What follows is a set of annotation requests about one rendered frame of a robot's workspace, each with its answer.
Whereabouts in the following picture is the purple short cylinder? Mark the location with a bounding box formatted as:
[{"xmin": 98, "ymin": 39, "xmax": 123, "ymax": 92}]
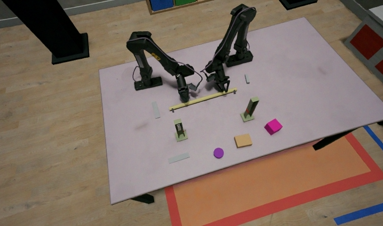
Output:
[{"xmin": 214, "ymin": 148, "xmax": 224, "ymax": 158}]

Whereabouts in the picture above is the magenta cube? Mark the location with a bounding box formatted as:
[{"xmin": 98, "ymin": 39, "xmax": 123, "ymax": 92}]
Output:
[{"xmin": 264, "ymin": 119, "xmax": 283, "ymax": 135}]

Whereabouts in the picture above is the tan rectangular block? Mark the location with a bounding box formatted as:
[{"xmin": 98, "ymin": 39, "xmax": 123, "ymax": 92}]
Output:
[{"xmin": 234, "ymin": 134, "xmax": 252, "ymax": 148}]

